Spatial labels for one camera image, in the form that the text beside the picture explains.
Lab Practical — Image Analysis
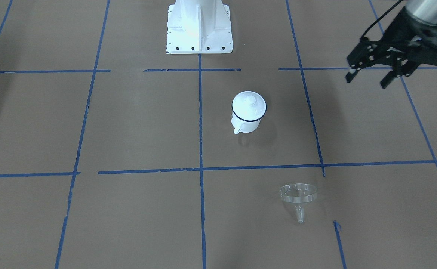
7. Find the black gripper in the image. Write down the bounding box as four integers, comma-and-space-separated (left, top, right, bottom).
345, 7, 437, 89

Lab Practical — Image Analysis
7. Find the clear glass funnel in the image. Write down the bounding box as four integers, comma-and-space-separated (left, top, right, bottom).
278, 183, 318, 223

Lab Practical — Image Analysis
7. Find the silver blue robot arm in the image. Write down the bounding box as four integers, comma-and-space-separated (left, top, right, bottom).
345, 0, 437, 89

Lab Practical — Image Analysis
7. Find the white enamel mug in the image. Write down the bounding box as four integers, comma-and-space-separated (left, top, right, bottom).
231, 91, 267, 135

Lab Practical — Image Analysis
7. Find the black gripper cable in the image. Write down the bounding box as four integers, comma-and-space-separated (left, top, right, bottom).
360, 0, 406, 41

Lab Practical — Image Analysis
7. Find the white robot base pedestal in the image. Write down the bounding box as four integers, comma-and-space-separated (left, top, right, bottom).
166, 0, 234, 54

